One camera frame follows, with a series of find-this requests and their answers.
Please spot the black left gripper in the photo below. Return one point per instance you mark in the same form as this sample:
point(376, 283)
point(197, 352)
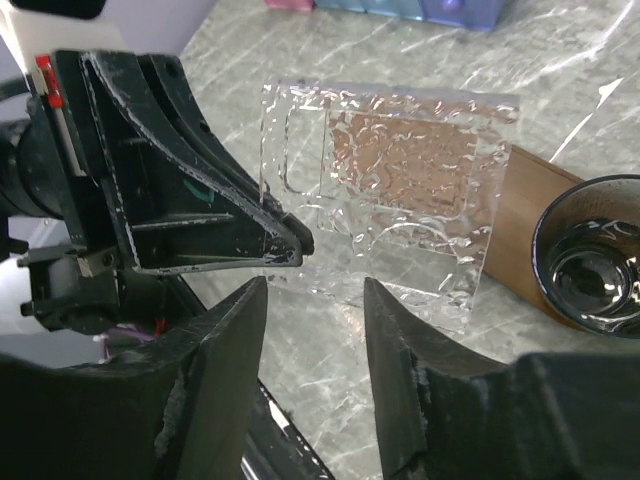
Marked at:
point(173, 213)

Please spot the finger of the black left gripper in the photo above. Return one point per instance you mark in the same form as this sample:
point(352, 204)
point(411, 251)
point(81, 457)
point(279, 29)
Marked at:
point(166, 78)

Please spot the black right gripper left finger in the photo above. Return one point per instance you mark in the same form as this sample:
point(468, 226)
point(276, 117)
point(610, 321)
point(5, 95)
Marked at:
point(178, 407)

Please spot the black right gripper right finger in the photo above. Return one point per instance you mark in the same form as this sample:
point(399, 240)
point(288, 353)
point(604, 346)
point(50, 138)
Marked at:
point(444, 411)

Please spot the clear textured plastic holder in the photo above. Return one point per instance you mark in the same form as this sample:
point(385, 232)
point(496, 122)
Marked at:
point(297, 148)

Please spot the dark glass cup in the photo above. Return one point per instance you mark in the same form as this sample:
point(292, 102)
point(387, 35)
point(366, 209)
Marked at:
point(585, 255)

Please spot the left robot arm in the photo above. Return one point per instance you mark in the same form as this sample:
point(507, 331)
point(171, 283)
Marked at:
point(116, 148)

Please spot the brown wooden tray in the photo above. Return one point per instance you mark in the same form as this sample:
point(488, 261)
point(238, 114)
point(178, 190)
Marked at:
point(525, 225)

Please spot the pink drawer box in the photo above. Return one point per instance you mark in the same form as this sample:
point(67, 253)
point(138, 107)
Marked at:
point(295, 5)

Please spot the teal drawer box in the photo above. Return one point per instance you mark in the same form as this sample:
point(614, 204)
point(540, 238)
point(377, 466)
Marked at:
point(349, 5)

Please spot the purple drawer box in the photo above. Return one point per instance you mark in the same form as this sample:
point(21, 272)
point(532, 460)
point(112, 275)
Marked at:
point(480, 15)

